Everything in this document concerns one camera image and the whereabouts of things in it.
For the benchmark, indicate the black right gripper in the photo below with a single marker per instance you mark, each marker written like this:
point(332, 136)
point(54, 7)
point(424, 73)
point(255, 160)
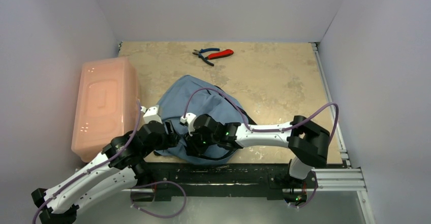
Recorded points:
point(192, 145)

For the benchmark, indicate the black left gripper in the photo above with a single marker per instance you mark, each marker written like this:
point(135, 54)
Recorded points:
point(171, 139)

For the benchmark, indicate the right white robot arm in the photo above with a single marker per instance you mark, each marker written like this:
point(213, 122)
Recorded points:
point(307, 140)

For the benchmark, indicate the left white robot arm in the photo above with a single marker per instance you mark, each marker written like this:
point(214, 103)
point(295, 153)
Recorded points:
point(118, 166)

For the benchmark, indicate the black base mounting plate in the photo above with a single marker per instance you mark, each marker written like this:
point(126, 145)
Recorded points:
point(163, 181)

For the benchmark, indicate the pink plastic storage bin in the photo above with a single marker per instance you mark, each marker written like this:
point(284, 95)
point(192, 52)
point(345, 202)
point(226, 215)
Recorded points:
point(106, 105)

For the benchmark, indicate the red utility knife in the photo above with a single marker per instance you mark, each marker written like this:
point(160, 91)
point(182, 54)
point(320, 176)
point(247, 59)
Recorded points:
point(220, 54)

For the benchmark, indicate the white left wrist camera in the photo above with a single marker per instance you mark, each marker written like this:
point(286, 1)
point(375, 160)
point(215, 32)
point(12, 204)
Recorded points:
point(151, 114)

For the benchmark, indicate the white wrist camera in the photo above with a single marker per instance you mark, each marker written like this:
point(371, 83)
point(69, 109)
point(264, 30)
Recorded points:
point(151, 114)
point(188, 120)

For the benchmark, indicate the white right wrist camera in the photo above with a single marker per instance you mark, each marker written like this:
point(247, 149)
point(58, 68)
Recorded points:
point(188, 120)

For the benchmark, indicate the aluminium frame rail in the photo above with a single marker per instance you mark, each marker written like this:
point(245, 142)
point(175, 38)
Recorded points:
point(329, 179)

